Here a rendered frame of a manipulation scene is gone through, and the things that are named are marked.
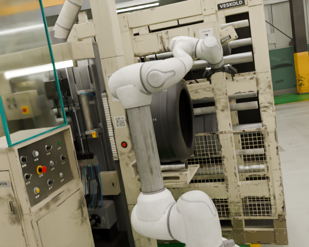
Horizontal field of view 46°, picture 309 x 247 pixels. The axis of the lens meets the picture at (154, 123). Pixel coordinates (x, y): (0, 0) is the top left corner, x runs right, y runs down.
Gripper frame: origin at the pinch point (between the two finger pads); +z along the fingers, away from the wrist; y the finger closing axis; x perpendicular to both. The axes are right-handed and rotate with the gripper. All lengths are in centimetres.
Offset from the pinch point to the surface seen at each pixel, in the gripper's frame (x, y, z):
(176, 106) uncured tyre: -15.3, -27.8, -3.6
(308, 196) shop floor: -35, 55, 202
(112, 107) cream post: -5, -75, 6
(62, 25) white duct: 65, -116, -5
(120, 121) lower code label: -13, -71, 12
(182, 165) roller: -45, -31, 21
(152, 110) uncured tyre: -18.5, -41.2, -8.4
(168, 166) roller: -45, -40, 22
